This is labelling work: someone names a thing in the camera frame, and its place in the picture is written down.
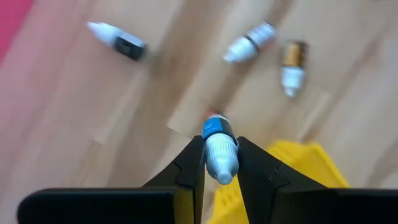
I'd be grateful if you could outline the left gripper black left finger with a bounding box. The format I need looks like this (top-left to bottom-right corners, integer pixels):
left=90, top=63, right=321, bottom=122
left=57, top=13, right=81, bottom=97
left=17, top=135, right=206, bottom=224

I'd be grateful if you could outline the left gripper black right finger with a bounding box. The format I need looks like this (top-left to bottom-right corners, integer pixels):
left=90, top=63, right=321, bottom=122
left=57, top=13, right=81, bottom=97
left=236, top=136, right=398, bottom=224

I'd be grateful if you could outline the blue label dropper bottle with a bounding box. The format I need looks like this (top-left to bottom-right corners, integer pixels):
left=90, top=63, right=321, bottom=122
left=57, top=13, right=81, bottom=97
left=201, top=112, right=240, bottom=186

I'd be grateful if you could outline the amber dropper bottle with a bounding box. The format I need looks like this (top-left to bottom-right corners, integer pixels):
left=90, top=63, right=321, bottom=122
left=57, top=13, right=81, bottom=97
left=280, top=40, right=308, bottom=98

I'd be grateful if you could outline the black dropper bottle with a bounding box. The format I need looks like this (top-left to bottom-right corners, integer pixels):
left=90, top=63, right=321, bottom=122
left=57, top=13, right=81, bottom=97
left=86, top=21, right=149, bottom=62

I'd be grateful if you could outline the yellow plastic basket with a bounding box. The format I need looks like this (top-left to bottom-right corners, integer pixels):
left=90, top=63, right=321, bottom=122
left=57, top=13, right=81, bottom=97
left=206, top=139, right=351, bottom=224

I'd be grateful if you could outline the pink plastic tray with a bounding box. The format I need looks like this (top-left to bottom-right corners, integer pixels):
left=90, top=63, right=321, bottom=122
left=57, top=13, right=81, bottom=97
left=0, top=0, right=34, bottom=63

